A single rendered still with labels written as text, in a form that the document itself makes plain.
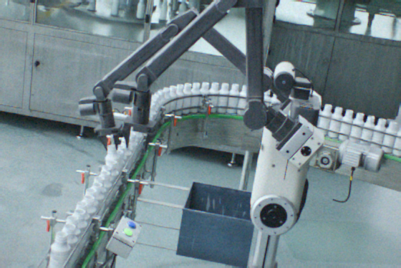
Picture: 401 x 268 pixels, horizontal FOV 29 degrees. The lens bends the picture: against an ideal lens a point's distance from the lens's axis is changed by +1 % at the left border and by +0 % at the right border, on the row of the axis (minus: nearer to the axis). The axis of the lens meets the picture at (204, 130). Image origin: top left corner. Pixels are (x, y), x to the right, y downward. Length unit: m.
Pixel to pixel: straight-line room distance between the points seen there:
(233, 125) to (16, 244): 1.49
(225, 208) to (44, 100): 3.17
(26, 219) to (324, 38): 3.95
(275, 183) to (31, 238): 2.50
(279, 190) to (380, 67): 5.41
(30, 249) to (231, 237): 1.82
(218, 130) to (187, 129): 0.20
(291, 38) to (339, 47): 0.48
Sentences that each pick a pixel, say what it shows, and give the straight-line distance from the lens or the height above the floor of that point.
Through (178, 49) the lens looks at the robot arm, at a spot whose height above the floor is 1.76.
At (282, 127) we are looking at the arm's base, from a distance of 2.52.
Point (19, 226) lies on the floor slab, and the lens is 5.11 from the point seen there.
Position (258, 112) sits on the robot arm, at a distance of 2.49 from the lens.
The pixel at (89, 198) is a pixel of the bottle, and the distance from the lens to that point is 2.80.
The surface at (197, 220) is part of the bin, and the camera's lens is 3.32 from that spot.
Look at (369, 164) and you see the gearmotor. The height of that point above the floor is 0.97.
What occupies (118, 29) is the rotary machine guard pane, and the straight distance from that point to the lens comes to 6.23.
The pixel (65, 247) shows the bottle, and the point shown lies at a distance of 2.53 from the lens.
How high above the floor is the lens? 2.34
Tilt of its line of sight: 19 degrees down
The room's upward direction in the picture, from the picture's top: 9 degrees clockwise
